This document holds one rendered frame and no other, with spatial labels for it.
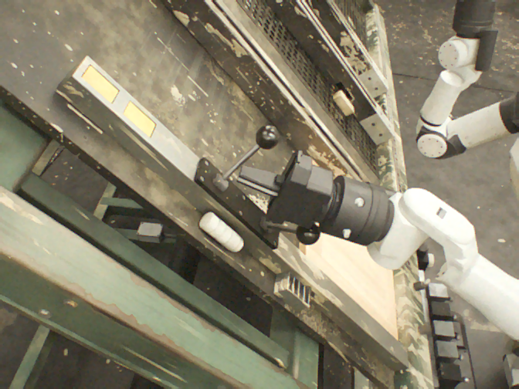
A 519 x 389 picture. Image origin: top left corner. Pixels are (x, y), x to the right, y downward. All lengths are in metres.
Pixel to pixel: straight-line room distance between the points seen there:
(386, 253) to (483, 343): 1.51
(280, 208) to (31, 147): 0.34
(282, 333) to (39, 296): 0.55
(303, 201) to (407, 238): 0.16
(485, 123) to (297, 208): 0.77
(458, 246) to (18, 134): 0.58
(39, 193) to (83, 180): 2.30
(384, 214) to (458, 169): 2.45
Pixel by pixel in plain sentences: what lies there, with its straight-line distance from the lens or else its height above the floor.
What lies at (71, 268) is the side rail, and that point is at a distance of 0.50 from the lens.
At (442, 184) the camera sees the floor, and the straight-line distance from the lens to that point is 2.95.
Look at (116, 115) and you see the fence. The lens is 0.64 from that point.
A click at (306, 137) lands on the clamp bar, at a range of 1.07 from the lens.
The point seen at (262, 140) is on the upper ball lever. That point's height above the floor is 1.51.
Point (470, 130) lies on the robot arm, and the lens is 1.32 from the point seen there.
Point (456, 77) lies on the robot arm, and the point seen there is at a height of 1.32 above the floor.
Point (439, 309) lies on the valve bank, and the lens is 1.46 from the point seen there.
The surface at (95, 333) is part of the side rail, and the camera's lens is 0.58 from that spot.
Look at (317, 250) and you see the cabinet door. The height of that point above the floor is 1.18.
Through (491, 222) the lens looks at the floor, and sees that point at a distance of 2.85.
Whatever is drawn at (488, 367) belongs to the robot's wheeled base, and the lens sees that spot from 2.14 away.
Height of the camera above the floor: 1.96
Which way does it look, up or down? 47 degrees down
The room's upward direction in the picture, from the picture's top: straight up
